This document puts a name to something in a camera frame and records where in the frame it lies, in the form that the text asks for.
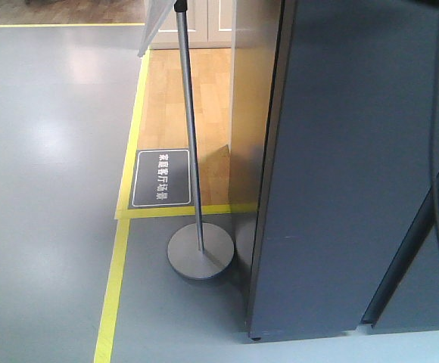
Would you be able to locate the fridge door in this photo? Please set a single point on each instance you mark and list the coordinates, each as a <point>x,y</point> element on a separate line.
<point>352,150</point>

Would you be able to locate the dark grey fridge body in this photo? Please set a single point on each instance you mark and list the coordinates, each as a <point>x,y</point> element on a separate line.
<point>407,299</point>

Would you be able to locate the dark floor sign sticker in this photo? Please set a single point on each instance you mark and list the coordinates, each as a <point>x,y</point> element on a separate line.
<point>161,178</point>

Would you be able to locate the metal sign stand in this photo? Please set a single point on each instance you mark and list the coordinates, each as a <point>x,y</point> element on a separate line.
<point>198,251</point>

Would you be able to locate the white panelled cabinet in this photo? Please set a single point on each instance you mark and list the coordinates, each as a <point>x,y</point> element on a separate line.
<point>233,24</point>

